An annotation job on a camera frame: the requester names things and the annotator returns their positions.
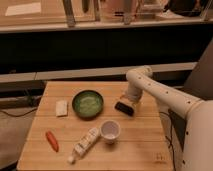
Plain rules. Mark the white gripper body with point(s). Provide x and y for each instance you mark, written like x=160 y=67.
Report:
x=127 y=102

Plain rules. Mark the black eraser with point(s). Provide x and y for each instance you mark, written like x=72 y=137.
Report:
x=124 y=108

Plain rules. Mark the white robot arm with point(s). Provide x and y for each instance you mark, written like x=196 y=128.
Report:
x=198 y=144

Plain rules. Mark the white ceramic cup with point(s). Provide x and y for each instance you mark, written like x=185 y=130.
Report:
x=110 y=131

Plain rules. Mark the green bowl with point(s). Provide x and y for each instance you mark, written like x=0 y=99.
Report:
x=88 y=104

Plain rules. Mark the white tube bottle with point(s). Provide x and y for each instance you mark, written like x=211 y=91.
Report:
x=84 y=144

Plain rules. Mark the white rectangular block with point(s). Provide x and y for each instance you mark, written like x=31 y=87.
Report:
x=61 y=108

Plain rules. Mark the white paper sheet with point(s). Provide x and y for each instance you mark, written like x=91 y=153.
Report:
x=29 y=8

